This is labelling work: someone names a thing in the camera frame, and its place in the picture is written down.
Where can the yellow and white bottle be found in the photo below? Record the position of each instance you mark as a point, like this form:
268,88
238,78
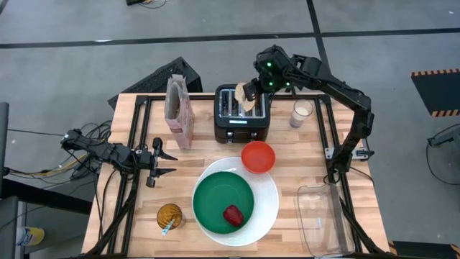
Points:
30,235

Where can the amber ribbed glass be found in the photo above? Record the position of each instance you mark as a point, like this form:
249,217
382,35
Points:
169,214

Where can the white plate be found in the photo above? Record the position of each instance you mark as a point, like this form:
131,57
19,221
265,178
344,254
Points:
266,205

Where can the black hazard-striped floor mat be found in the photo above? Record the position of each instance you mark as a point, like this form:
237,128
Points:
436,91

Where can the clear plastic bin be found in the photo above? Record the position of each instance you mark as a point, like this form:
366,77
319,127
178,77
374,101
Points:
323,223

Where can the small hazard-striped floor mat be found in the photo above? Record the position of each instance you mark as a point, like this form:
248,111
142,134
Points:
424,250

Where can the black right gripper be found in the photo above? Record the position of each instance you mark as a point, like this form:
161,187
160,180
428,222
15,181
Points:
273,70

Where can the red bowl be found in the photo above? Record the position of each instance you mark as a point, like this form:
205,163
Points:
258,157

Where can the dark red toy fruit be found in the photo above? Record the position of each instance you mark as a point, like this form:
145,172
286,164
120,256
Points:
233,216

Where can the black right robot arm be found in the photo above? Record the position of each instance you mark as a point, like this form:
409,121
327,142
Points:
345,93

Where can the black four-slot toaster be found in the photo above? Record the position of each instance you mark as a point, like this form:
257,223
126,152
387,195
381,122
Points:
241,126

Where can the glass of milk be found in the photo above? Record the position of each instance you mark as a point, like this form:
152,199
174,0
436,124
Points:
301,113

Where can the black metal table frame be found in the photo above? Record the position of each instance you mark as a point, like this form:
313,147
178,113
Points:
142,122

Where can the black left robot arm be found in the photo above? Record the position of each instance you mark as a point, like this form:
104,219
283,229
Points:
104,153

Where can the green plate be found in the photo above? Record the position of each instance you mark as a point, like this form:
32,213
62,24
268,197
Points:
215,199

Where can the toasted bagel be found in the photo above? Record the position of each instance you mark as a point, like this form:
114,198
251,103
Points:
240,93

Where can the black perforated box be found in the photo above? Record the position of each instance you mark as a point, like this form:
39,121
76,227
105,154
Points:
161,77

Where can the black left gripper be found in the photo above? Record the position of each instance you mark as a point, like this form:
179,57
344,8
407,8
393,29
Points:
145,158

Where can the pink strawberry yogurt cereal box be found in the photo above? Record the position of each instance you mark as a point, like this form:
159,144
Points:
178,111

